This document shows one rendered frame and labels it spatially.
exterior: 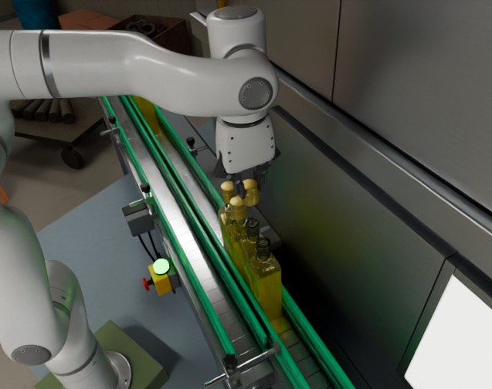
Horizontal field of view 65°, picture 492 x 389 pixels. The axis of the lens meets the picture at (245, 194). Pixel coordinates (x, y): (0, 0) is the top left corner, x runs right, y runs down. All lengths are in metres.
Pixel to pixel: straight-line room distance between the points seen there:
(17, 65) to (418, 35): 0.49
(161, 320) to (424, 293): 0.95
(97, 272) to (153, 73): 1.15
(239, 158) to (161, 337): 0.82
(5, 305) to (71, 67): 0.49
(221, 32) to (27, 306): 0.61
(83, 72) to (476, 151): 0.49
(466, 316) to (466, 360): 0.08
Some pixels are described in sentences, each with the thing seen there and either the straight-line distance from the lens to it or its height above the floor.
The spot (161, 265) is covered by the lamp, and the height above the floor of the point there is 1.02.
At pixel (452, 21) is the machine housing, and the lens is 0.51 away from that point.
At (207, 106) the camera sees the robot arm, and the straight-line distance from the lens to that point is 0.52.
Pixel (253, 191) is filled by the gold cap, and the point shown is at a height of 1.41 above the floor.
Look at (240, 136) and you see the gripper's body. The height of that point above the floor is 1.55.
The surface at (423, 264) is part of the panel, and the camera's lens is 0.61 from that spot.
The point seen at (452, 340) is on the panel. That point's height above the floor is 1.36.
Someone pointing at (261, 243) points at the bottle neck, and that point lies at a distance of 0.81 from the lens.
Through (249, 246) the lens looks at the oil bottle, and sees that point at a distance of 0.86.
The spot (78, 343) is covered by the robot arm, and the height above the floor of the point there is 1.07.
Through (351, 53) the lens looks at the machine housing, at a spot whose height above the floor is 1.67.
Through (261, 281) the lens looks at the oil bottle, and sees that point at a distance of 0.84.
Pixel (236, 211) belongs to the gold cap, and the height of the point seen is 1.32.
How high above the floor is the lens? 1.91
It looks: 42 degrees down
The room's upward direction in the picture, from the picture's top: 5 degrees counter-clockwise
